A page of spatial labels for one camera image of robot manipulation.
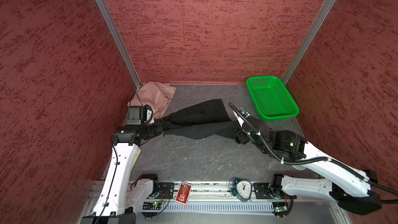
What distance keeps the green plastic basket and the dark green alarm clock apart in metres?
0.40

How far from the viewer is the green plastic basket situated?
99cm

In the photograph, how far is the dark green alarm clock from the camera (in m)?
0.71
